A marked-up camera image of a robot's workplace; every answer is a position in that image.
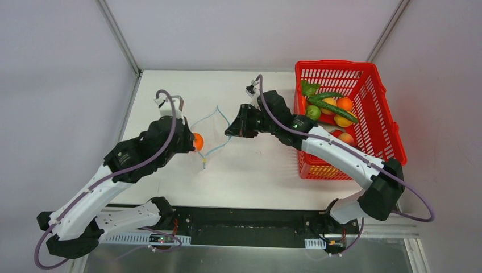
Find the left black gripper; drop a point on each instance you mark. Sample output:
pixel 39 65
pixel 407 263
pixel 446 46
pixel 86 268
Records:
pixel 185 136

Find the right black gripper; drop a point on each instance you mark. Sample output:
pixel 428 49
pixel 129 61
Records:
pixel 248 121

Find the orange tangerine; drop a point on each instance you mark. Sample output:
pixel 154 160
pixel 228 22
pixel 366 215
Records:
pixel 198 142

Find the clear zip top bag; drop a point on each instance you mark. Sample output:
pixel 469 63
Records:
pixel 211 128

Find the green lime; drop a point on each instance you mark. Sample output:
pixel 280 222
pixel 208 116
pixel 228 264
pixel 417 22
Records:
pixel 313 112

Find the yellow orange with leaf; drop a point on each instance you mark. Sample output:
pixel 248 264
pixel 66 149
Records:
pixel 329 103

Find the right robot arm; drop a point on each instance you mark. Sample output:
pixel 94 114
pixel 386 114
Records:
pixel 379 180

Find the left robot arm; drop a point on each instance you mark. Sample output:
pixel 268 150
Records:
pixel 80 225

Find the green lettuce leaf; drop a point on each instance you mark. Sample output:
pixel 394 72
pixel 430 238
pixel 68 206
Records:
pixel 309 89

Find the toy grey fish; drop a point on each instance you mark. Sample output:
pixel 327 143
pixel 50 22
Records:
pixel 331 128

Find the long green cucumber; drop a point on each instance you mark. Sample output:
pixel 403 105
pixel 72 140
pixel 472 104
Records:
pixel 336 110

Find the yellow lemon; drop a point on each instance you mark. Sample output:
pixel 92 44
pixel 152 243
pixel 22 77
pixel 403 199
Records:
pixel 346 120

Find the peach fruit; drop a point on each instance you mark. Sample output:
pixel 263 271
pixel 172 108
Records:
pixel 347 138

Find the red plastic basket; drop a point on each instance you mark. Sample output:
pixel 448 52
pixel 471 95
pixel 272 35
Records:
pixel 350 95

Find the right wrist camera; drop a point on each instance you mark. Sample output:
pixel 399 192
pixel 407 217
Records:
pixel 253 92

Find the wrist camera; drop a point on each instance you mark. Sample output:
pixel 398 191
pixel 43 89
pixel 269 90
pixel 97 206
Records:
pixel 253 92
pixel 166 106

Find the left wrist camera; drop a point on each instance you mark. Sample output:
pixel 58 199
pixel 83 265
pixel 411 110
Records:
pixel 166 106

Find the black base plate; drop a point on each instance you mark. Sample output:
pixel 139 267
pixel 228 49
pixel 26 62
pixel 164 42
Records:
pixel 291 229

